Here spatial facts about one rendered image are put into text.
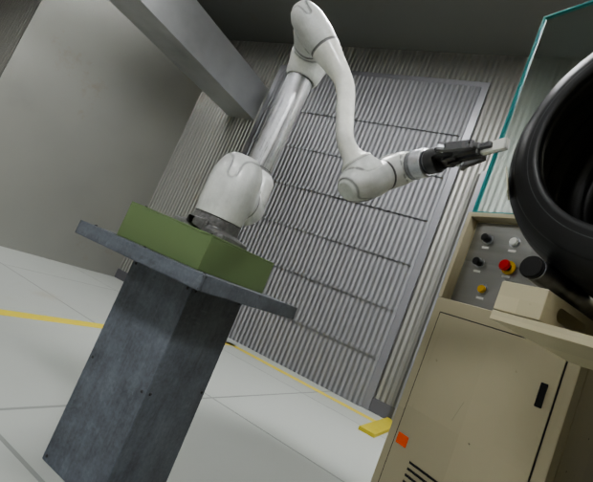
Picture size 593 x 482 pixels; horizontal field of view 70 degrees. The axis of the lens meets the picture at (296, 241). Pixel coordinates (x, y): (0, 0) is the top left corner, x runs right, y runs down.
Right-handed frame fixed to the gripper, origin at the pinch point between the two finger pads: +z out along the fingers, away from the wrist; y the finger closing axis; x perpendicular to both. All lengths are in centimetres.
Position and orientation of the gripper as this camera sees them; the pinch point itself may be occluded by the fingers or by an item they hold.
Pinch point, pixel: (494, 146)
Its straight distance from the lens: 121.4
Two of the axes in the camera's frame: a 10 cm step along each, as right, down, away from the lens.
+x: -2.9, 9.2, -2.4
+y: 7.7, 3.8, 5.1
